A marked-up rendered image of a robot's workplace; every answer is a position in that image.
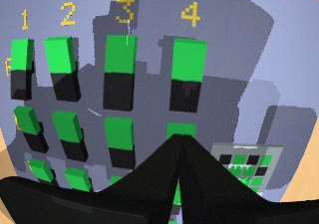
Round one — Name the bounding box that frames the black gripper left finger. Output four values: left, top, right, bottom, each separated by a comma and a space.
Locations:
0, 133, 183, 224

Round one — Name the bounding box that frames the grey-blue switch panel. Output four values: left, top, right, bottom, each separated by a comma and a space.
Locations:
0, 0, 319, 203

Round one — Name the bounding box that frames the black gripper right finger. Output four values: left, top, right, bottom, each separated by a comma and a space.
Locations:
178, 134, 319, 224

